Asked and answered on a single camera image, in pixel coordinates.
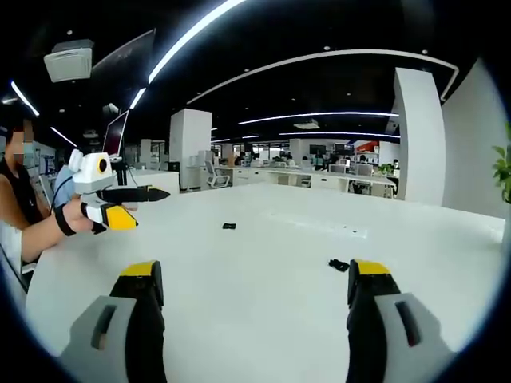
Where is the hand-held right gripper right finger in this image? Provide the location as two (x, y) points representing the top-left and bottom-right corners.
(346, 258), (456, 383)

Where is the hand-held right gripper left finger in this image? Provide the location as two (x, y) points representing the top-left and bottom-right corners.
(59, 259), (167, 383)

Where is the person's left hand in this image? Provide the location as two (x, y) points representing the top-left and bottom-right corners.
(63, 199), (109, 236)

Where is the blue cloth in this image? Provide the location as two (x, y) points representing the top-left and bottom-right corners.
(53, 162), (77, 209)

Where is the computer monitor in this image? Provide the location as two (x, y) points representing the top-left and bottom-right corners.
(102, 109), (131, 159)

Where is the white square column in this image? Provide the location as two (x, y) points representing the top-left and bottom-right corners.
(168, 108), (213, 192)

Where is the person's torso in black vest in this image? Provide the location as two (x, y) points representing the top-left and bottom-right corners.
(0, 119), (53, 288)

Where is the white office chair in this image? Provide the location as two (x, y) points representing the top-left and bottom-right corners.
(204, 160), (233, 189)

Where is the short ceiling light strip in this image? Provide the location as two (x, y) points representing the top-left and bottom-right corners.
(129, 87), (148, 110)

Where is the white ceiling air conditioner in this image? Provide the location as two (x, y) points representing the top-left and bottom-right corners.
(42, 38), (95, 84)

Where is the long ceiling light strip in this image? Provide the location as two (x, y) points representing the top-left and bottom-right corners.
(148, 0), (249, 85)

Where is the row of white office desks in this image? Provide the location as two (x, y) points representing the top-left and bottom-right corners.
(231, 165), (398, 199)

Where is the green potted plant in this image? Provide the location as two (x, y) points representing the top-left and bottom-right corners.
(492, 122), (511, 205)

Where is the wide white column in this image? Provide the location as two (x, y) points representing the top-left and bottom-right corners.
(389, 66), (447, 205)

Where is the thin gripper cable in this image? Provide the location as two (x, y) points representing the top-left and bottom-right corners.
(48, 175), (81, 212)

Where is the black wrist strap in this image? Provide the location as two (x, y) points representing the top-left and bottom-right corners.
(54, 203), (77, 237)

